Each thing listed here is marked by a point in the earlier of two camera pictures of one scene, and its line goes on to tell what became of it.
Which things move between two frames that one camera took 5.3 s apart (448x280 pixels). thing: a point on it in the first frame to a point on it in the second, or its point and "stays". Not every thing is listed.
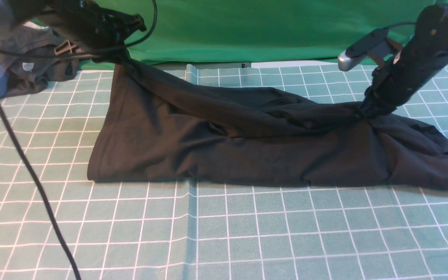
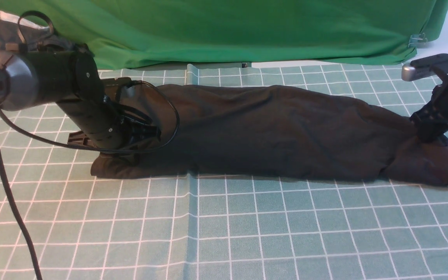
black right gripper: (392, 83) to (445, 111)
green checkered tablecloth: (169, 230) stays
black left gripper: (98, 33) to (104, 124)
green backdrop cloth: (214, 31) stays
